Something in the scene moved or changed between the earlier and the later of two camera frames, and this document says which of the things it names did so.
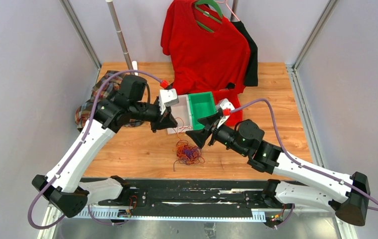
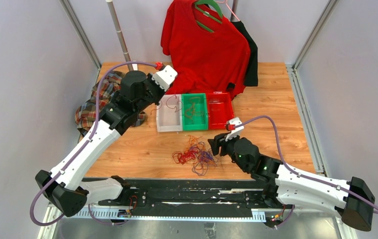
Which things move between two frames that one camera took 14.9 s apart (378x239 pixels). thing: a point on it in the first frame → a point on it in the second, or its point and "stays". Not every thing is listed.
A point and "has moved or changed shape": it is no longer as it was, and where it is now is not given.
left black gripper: (166, 120) → (150, 80)
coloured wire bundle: (187, 154) has moved or changed shape
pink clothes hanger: (225, 1) stays
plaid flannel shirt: (106, 87) stays
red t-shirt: (207, 52) stays
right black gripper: (200, 136) → (219, 140)
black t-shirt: (251, 78) stays
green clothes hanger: (213, 4) stays
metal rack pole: (111, 7) stays
